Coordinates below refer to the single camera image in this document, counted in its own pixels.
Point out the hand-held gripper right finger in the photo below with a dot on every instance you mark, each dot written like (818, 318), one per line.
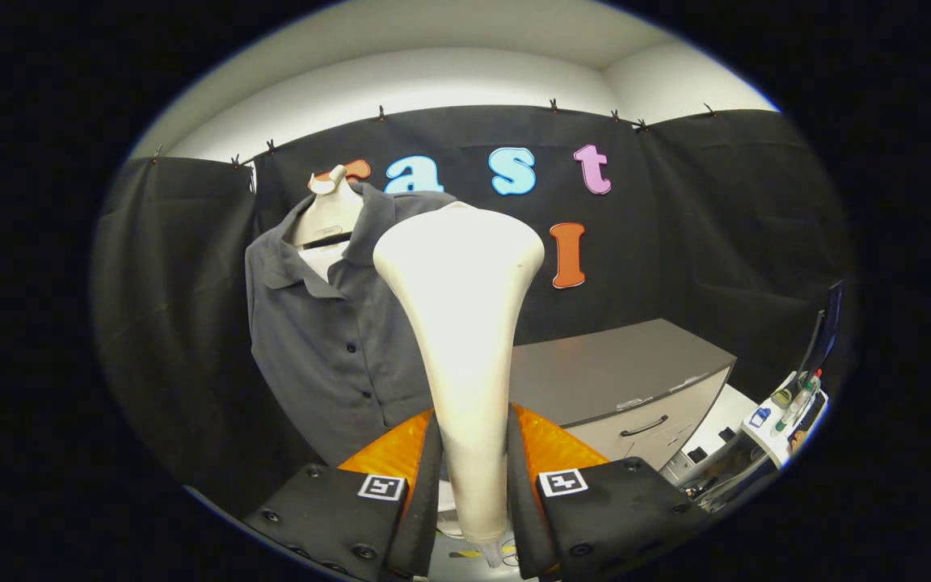
(524, 525)

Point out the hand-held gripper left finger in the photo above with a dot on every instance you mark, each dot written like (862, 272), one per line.
(423, 525)

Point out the grey button shirt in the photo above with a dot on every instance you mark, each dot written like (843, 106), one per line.
(328, 347)

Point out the cream garment hanger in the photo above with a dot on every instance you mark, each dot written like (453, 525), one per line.
(332, 214)

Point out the grey drawer cabinet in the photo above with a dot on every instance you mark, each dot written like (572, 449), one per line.
(611, 364)

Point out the white side desk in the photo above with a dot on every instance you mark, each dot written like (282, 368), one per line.
(764, 440)

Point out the small blue box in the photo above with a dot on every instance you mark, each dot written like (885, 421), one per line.
(760, 417)

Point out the white inner cloth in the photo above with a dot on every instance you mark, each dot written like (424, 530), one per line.
(322, 259)

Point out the green label plastic bottle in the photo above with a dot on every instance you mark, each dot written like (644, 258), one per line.
(789, 414)

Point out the green round bowl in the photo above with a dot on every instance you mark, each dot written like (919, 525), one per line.
(781, 398)

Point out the black keyboard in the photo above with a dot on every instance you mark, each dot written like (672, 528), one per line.
(811, 412)

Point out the red cap plastic bottle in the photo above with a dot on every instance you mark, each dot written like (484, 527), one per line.
(810, 386)

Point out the black backdrop cloth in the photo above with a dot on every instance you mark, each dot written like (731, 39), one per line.
(676, 242)

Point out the computer monitor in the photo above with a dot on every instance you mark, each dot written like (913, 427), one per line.
(829, 323)

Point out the row of black clips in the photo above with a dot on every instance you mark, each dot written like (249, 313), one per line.
(553, 105)

